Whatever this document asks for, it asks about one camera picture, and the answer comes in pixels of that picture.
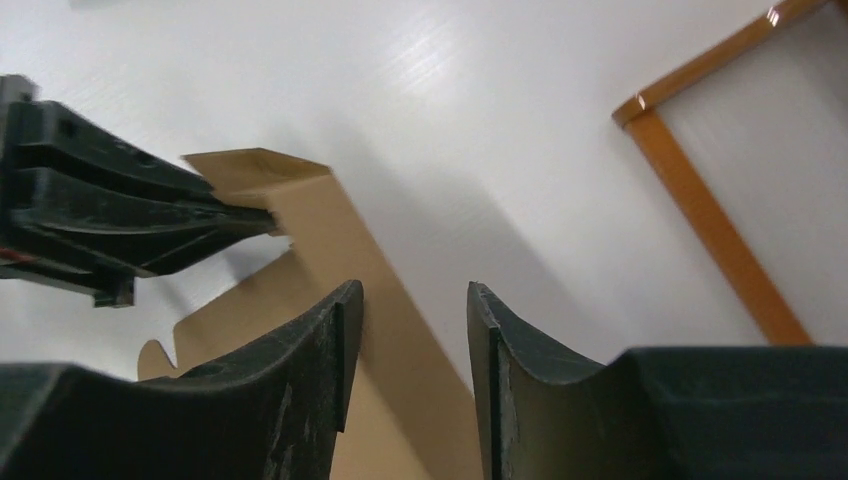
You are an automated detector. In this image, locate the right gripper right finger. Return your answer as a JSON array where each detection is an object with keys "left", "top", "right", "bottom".
[{"left": 467, "top": 282, "right": 847, "bottom": 479}]

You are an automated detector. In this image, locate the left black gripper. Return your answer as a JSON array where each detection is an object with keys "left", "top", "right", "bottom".
[{"left": 1, "top": 74, "right": 277, "bottom": 308}]

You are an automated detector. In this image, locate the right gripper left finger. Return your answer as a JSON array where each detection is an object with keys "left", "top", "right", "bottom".
[{"left": 1, "top": 280, "right": 364, "bottom": 479}]

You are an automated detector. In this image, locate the brown cardboard box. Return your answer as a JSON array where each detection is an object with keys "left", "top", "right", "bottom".
[{"left": 137, "top": 147, "right": 483, "bottom": 479}]

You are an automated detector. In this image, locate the orange wooden shelf rack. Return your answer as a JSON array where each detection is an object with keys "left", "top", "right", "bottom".
[{"left": 613, "top": 1, "right": 847, "bottom": 345}]

